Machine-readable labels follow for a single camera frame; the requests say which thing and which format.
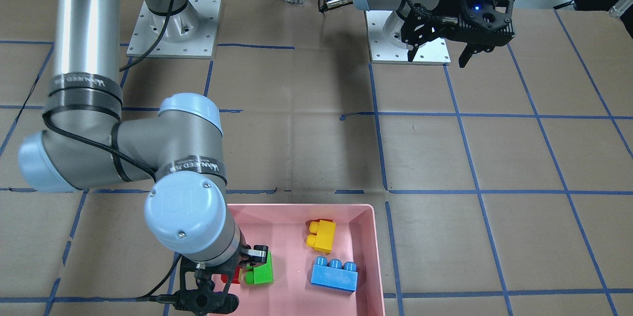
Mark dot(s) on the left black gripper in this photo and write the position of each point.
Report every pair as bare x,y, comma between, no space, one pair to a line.
458,8

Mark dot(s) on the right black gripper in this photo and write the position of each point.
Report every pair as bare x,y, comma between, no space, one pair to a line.
258,252

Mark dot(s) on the green two-stud block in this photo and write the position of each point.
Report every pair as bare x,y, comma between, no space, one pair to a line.
260,275

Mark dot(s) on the red small block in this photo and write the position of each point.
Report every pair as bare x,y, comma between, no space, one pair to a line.
235,276

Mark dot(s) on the yellow two-stud block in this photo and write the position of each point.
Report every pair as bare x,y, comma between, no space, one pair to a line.
321,236

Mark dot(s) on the blue three-stud block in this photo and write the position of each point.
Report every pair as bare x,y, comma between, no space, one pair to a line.
335,274

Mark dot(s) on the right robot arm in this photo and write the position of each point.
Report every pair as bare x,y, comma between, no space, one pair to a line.
86,144

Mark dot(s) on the pink plastic box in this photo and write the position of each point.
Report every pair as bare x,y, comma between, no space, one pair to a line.
284,229

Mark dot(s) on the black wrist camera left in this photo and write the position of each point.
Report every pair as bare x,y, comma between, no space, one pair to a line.
486,22

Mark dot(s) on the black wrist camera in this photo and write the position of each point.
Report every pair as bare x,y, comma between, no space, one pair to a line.
486,22
203,300

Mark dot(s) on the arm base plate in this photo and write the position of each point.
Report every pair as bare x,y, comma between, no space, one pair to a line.
189,34
386,46

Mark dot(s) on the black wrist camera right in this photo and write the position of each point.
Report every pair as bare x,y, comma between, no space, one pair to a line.
203,300

